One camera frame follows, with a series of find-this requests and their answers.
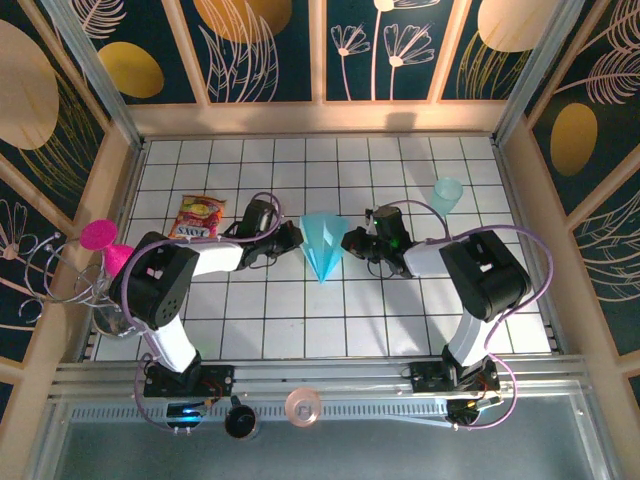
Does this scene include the light blue cloth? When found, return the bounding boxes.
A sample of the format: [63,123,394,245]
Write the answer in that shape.
[298,213,349,285]

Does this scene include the grey metal sheet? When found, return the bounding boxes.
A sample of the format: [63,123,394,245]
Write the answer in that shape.
[29,394,616,480]

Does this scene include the colourful candy bag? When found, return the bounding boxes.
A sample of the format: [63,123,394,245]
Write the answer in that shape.
[168,194,227,241]

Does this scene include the translucent teal plastic cup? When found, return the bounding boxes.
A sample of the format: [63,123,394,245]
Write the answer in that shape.
[430,177,464,217]

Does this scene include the perforated metal strip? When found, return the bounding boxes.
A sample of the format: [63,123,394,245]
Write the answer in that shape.
[69,403,451,426]

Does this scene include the pink wine glass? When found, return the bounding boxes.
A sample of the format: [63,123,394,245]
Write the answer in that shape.
[81,218,136,271]

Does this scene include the black round cap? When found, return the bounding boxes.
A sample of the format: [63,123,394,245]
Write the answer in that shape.
[223,394,259,440]

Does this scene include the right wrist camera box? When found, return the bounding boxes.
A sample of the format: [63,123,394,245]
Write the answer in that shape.
[370,204,408,239]

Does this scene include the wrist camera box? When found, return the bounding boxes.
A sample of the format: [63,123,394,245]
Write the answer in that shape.
[370,204,408,239]
[239,198,281,236]

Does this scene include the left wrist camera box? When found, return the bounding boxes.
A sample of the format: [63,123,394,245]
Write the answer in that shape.
[239,198,281,236]

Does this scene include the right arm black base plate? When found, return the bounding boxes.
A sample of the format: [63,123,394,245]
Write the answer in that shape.
[409,360,501,394]

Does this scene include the aluminium mounting rail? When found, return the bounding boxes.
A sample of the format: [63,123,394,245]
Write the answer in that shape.
[49,354,591,401]

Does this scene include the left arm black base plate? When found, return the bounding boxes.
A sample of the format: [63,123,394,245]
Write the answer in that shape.
[143,364,236,399]

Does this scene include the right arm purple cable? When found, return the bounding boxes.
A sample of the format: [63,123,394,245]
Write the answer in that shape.
[372,199,554,432]

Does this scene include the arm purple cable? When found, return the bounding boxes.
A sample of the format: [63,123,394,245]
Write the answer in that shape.
[372,199,554,432]
[122,191,285,435]

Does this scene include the silver wire glass rack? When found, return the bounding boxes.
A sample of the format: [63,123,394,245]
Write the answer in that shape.
[18,231,144,341]

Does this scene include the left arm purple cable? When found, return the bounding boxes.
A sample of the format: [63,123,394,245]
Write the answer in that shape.
[122,191,285,435]

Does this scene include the aluminium frame post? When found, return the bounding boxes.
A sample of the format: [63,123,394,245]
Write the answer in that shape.
[492,0,586,146]
[42,0,146,151]

